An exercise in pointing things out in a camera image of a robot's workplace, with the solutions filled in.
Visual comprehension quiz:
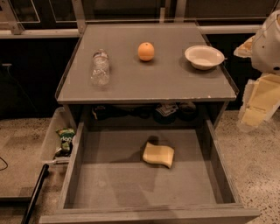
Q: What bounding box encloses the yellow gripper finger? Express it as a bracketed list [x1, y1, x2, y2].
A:
[239, 73, 280, 128]
[234, 36, 254, 58]

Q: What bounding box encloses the yellow sponge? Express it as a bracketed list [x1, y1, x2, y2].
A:
[143, 143, 174, 168]

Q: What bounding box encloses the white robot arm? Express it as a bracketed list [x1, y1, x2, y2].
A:
[234, 10, 280, 130]

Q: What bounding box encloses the grey cabinet counter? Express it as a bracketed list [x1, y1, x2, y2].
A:
[56, 24, 238, 122]

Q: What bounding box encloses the grey open top drawer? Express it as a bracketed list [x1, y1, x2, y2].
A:
[39, 120, 260, 224]

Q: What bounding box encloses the white bowl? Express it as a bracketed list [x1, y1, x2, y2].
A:
[185, 45, 225, 71]

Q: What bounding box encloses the dark clutter inside cabinet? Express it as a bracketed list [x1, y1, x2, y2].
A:
[91, 102, 199, 124]

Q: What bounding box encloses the orange fruit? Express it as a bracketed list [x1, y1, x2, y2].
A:
[137, 42, 155, 61]

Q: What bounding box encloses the clear plastic water bottle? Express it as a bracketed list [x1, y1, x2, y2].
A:
[91, 49, 110, 87]

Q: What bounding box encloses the green snack bag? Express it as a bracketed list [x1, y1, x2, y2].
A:
[54, 128, 75, 158]

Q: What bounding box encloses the clear plastic storage bin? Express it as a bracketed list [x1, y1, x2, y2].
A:
[40, 107, 76, 165]

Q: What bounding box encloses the grey metal railing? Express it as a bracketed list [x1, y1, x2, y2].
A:
[0, 0, 280, 39]

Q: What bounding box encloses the black pole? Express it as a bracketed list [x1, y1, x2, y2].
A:
[21, 164, 49, 224]

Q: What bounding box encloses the black cable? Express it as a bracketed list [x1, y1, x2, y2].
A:
[0, 157, 9, 172]

